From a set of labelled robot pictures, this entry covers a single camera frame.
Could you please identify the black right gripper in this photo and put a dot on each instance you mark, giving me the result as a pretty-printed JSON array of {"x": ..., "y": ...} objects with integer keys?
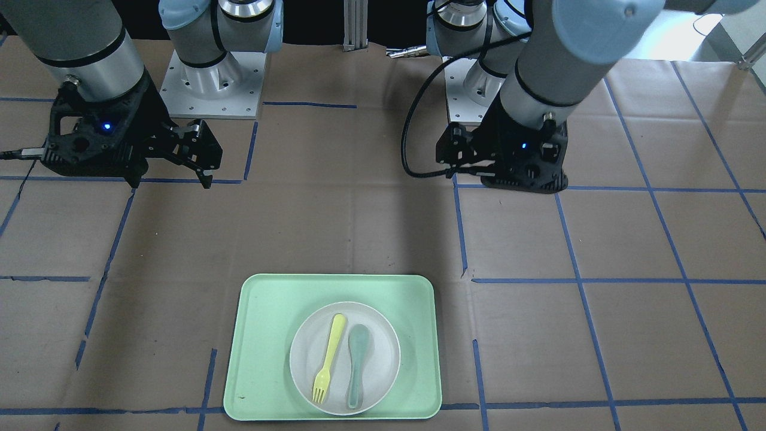
[{"x": 145, "y": 114}]

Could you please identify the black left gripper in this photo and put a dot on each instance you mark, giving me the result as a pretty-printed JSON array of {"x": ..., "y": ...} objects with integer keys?
[{"x": 494, "y": 133}]

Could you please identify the white round plate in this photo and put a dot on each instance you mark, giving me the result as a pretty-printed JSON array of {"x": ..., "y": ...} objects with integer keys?
[{"x": 380, "y": 369}]

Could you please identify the yellow plastic fork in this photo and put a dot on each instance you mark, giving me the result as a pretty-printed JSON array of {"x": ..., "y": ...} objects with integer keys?
[{"x": 323, "y": 377}]

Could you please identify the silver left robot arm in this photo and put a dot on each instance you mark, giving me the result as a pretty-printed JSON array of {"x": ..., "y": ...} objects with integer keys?
[{"x": 549, "y": 56}]

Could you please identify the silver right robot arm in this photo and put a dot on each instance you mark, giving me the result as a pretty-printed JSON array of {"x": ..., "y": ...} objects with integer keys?
[{"x": 87, "y": 41}]

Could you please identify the light green plastic tray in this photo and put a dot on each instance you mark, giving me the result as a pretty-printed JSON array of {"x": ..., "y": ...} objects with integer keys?
[{"x": 271, "y": 308}]

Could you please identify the grey-green plastic spoon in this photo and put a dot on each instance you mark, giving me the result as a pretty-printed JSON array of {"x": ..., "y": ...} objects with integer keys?
[{"x": 358, "y": 343}]

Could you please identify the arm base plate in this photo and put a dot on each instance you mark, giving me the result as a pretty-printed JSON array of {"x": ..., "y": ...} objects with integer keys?
[
  {"x": 229, "y": 90},
  {"x": 469, "y": 90}
]

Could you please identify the aluminium frame post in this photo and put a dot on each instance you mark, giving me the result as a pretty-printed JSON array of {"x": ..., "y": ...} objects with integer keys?
[{"x": 355, "y": 25}]

